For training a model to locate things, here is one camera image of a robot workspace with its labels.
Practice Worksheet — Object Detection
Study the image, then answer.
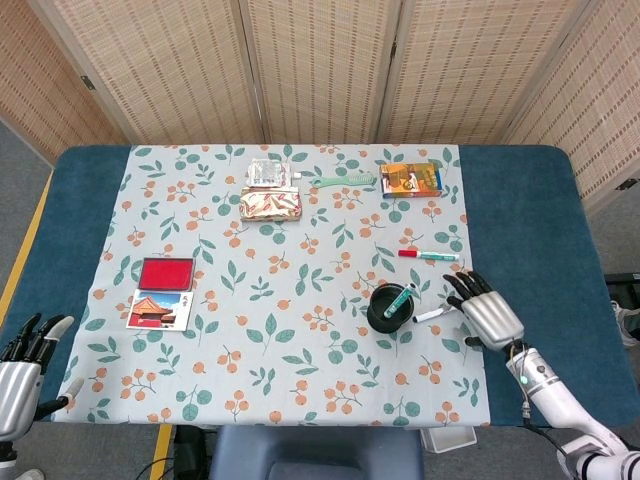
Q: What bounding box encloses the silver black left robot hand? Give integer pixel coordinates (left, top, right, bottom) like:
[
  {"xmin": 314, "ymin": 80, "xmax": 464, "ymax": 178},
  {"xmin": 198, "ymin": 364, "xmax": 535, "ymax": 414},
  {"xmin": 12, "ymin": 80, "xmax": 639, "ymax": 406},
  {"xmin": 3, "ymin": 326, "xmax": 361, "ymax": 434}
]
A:
[{"xmin": 0, "ymin": 313, "xmax": 87, "ymax": 443}]

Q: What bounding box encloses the woven bamboo screen panel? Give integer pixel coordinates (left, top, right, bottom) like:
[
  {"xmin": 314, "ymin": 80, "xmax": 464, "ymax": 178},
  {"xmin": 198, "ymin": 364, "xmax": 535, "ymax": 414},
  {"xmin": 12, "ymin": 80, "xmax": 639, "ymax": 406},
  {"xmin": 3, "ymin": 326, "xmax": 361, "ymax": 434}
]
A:
[
  {"xmin": 377, "ymin": 0, "xmax": 601, "ymax": 147},
  {"xmin": 238, "ymin": 0, "xmax": 404, "ymax": 145},
  {"xmin": 502, "ymin": 0, "xmax": 640, "ymax": 214},
  {"xmin": 29, "ymin": 0, "xmax": 267, "ymax": 147},
  {"xmin": 0, "ymin": 0, "xmax": 126, "ymax": 166}
]

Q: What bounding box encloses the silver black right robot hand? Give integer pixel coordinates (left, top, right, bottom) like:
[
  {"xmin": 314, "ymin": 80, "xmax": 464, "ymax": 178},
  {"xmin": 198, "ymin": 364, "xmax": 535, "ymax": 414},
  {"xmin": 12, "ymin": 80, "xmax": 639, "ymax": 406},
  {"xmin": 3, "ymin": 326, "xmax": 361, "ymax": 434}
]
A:
[{"xmin": 442, "ymin": 270, "xmax": 526, "ymax": 352}]

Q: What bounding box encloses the gold red tissue pack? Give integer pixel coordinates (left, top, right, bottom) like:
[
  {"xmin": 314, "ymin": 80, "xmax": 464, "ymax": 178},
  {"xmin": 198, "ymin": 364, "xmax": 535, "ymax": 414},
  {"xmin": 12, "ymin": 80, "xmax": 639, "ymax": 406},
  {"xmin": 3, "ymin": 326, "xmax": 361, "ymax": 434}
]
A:
[{"xmin": 239, "ymin": 187, "xmax": 304, "ymax": 223}]

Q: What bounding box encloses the orange blue cardboard box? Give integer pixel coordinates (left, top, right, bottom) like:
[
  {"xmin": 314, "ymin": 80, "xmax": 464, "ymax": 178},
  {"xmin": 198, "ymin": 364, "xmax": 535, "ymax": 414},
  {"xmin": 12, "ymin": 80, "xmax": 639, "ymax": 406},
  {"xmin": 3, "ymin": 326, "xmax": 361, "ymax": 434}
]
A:
[{"xmin": 379, "ymin": 162, "xmax": 446, "ymax": 200}]

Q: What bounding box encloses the white marker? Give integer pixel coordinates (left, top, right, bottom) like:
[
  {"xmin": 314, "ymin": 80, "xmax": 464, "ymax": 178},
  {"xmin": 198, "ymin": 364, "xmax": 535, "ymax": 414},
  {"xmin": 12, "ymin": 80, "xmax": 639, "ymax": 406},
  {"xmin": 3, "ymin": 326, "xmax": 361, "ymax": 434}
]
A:
[{"xmin": 412, "ymin": 306, "xmax": 459, "ymax": 324}]

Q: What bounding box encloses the palace picture postcard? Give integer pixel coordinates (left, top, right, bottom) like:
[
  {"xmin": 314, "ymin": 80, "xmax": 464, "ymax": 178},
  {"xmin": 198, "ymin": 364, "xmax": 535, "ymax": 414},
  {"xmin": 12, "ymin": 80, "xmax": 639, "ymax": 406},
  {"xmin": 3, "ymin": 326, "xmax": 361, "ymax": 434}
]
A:
[{"xmin": 125, "ymin": 290, "xmax": 195, "ymax": 333}]

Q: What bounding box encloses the clear plastic pouch packet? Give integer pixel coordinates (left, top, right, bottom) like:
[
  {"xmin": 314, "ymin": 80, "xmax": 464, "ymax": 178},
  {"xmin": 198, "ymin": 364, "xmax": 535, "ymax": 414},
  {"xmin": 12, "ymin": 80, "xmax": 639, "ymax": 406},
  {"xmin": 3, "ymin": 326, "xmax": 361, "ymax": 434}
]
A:
[{"xmin": 246, "ymin": 158, "xmax": 302, "ymax": 188}]

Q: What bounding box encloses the teal pen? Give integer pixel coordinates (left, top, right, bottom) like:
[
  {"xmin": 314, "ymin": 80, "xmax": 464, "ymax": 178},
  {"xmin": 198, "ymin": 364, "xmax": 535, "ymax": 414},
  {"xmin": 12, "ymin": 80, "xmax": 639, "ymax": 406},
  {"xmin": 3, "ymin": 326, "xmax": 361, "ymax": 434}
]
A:
[{"xmin": 383, "ymin": 282, "xmax": 418, "ymax": 320}]

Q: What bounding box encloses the red wallet case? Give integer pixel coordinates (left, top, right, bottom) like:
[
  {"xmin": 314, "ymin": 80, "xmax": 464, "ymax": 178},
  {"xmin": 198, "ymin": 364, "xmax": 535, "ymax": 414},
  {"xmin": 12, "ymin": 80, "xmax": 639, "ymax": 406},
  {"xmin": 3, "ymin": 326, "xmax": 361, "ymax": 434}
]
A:
[{"xmin": 137, "ymin": 257, "xmax": 197, "ymax": 293}]

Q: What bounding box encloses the white plastic bin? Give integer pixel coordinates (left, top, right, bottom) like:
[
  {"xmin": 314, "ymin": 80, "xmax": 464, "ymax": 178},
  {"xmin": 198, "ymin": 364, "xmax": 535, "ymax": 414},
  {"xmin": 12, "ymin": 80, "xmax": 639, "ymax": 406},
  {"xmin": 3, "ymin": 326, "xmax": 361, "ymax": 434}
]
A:
[{"xmin": 419, "ymin": 426, "xmax": 479, "ymax": 454}]

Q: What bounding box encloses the blue padded chair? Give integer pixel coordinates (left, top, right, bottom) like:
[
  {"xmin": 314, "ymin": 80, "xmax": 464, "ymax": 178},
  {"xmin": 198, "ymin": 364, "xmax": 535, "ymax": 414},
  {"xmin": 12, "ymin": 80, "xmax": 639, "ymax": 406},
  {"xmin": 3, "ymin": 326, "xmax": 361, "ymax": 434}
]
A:
[{"xmin": 208, "ymin": 424, "xmax": 426, "ymax": 480}]

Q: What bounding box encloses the thin wrist cable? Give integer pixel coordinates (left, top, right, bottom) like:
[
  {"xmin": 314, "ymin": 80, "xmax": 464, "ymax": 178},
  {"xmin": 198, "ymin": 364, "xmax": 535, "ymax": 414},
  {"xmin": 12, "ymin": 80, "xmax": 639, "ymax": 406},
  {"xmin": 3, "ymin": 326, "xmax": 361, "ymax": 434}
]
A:
[{"xmin": 507, "ymin": 341, "xmax": 534, "ymax": 427}]

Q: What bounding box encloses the black mesh pen cup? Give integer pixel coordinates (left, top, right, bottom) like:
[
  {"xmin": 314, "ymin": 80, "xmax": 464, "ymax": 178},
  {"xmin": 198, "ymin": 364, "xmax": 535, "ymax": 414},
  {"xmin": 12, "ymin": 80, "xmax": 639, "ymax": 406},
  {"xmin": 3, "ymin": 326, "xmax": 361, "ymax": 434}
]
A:
[{"xmin": 366, "ymin": 283, "xmax": 416, "ymax": 334}]

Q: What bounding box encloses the floral leaf berry tablecloth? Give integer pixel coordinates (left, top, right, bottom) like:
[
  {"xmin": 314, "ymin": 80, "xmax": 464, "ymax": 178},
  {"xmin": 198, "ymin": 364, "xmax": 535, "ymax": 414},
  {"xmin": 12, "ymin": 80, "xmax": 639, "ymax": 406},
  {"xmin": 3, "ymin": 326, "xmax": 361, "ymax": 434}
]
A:
[{"xmin": 53, "ymin": 143, "xmax": 489, "ymax": 428}]

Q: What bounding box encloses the green plastic comb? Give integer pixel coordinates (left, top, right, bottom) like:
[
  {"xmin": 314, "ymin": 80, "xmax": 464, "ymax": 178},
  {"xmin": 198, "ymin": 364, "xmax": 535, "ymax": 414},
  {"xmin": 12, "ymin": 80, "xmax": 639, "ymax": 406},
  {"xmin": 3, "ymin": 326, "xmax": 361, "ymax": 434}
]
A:
[{"xmin": 309, "ymin": 170, "xmax": 378, "ymax": 190}]

